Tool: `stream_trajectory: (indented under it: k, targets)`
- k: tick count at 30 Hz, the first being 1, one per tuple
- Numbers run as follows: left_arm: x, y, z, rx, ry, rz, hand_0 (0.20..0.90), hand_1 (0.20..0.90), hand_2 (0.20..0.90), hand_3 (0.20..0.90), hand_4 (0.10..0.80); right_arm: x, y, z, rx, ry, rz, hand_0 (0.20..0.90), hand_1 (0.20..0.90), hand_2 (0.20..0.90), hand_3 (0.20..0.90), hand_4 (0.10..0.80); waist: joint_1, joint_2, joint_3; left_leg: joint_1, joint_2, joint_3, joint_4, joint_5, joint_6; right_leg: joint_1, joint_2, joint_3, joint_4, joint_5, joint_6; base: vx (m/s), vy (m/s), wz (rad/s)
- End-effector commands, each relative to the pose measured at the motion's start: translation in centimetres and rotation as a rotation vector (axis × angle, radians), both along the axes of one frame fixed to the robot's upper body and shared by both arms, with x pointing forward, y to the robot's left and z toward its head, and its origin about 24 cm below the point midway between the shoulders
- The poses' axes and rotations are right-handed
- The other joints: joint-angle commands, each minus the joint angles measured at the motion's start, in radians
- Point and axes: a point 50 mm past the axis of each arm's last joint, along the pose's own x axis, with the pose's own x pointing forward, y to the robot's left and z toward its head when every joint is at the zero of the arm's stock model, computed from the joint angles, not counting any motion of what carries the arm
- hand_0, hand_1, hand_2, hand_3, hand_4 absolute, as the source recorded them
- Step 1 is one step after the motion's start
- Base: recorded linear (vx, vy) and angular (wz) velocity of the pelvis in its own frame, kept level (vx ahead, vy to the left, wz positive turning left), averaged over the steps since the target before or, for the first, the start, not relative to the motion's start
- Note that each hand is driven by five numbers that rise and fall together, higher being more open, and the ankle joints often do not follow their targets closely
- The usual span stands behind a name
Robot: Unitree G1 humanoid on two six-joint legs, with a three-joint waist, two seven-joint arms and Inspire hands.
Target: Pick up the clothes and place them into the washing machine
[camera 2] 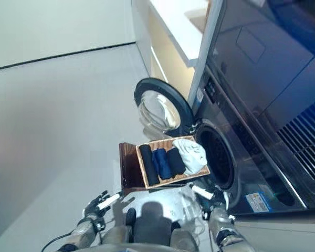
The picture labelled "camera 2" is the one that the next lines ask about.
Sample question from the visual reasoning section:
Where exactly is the colourful energy label sticker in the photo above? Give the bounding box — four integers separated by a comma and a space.
245, 193, 269, 213

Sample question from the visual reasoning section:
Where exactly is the white counter cabinet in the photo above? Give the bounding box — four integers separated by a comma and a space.
131, 0, 209, 89

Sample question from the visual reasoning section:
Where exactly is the navy blue cloth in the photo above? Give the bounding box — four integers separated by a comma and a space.
152, 148, 172, 180

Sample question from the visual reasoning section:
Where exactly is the grey front-load washing machine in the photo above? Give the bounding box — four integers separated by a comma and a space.
188, 65, 308, 217

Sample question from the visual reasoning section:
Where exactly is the round glass washer door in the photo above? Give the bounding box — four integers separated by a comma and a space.
133, 77, 198, 138

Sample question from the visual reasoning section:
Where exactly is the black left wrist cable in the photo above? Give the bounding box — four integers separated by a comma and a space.
40, 220, 106, 252

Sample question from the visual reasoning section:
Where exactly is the short black cloth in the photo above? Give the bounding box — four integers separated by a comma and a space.
167, 147, 186, 176

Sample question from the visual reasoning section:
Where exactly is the rectangular wicker laundry basket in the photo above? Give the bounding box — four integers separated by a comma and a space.
135, 135, 211, 189

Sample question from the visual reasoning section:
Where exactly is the dark grey stacked dryer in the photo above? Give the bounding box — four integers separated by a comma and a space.
204, 0, 315, 208

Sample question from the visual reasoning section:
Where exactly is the light grey cloth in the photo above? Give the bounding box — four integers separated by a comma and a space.
172, 139, 207, 176

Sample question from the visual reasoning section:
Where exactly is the white cabinet side panel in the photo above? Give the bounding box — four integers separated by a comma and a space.
235, 214, 315, 252

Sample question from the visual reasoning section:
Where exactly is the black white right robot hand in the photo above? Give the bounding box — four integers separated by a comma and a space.
190, 184, 231, 214

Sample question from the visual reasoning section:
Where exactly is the long black rolled cloth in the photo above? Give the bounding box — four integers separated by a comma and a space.
139, 145, 159, 184

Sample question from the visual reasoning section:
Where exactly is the white vertical pillar panel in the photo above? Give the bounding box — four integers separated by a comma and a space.
186, 0, 224, 106

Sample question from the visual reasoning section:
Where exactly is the glossy brown wooden stool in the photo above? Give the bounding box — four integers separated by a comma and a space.
119, 141, 190, 196

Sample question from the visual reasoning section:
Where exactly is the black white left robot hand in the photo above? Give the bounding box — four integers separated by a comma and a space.
84, 191, 121, 218

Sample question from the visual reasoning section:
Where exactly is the silver right robot leg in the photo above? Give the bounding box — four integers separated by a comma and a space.
170, 222, 200, 252

